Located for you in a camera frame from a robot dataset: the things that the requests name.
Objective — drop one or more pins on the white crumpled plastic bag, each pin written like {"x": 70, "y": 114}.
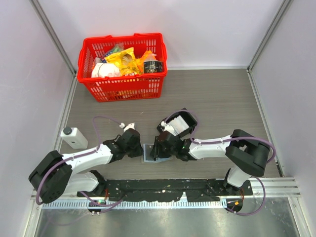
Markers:
{"x": 102, "y": 70}

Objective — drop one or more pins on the grey leather card holder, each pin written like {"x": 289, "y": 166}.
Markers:
{"x": 146, "y": 158}

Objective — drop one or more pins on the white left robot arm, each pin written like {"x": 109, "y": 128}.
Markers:
{"x": 59, "y": 174}

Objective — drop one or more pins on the yellow snack bag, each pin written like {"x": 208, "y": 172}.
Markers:
{"x": 125, "y": 61}

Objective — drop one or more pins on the stack of white cards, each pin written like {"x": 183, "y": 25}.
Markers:
{"x": 178, "y": 124}

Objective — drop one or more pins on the white slotted cable duct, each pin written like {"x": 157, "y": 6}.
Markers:
{"x": 181, "y": 204}

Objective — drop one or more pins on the black labelled bottle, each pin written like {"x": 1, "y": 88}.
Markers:
{"x": 153, "y": 66}

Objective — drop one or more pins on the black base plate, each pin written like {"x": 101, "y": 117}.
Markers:
{"x": 168, "y": 190}

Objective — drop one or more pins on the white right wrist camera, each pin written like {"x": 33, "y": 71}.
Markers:
{"x": 167, "y": 127}

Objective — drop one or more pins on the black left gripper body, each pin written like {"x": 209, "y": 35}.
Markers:
{"x": 134, "y": 151}

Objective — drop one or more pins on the orange snack packet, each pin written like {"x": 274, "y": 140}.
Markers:
{"x": 147, "y": 56}

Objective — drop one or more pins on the red plastic shopping basket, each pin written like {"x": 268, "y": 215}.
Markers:
{"x": 126, "y": 87}

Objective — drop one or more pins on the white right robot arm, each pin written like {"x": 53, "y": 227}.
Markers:
{"x": 249, "y": 154}

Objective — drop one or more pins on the white device with grey button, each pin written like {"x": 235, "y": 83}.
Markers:
{"x": 74, "y": 138}

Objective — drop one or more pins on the black card box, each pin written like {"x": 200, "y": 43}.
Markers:
{"x": 187, "y": 116}

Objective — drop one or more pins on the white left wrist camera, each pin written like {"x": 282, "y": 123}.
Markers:
{"x": 127, "y": 127}

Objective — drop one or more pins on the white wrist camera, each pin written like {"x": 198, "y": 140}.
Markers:
{"x": 127, "y": 127}
{"x": 167, "y": 127}

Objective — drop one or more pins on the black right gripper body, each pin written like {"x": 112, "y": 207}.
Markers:
{"x": 163, "y": 152}

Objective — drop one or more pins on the green blue snack packet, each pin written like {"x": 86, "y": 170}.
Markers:
{"x": 117, "y": 48}

